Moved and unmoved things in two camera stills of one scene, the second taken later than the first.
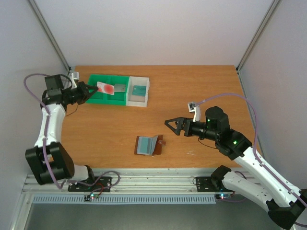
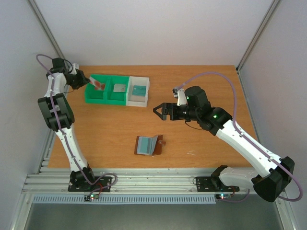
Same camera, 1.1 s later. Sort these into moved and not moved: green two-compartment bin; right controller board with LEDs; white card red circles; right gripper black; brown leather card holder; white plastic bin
Moved: right gripper black; white card red circles
Not moved: brown leather card holder; white plastic bin; green two-compartment bin; right controller board with LEDs
